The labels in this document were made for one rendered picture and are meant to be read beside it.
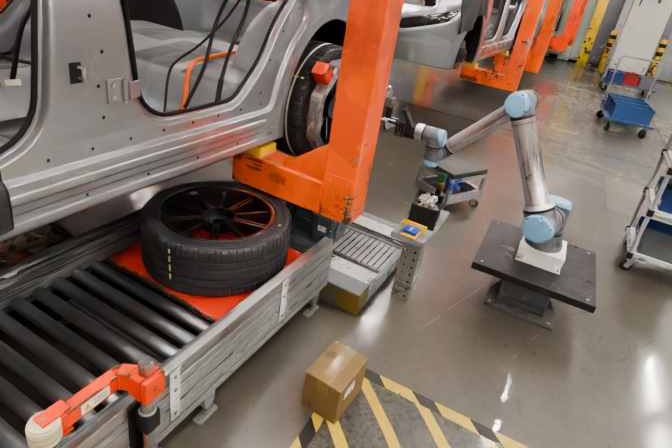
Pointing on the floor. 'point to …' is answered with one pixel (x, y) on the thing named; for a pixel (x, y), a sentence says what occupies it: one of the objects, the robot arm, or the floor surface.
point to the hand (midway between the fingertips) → (384, 117)
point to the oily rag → (35, 242)
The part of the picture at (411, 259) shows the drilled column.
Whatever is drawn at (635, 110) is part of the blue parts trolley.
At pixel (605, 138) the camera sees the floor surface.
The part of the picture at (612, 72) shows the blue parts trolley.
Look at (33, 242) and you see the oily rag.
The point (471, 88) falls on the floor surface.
